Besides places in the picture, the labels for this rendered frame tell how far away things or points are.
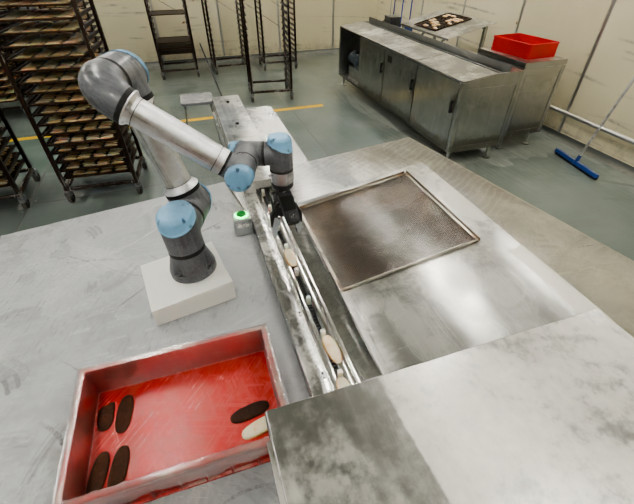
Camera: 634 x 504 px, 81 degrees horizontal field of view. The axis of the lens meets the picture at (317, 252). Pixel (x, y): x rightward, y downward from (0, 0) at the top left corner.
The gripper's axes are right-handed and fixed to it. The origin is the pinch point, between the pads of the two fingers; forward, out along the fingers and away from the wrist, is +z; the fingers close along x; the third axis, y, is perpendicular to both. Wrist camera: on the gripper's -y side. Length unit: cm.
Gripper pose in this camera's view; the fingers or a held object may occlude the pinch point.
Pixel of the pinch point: (287, 234)
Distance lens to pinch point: 132.1
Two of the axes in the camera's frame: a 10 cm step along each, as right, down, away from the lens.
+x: -9.5, 2.0, -2.4
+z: 0.0, 7.7, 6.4
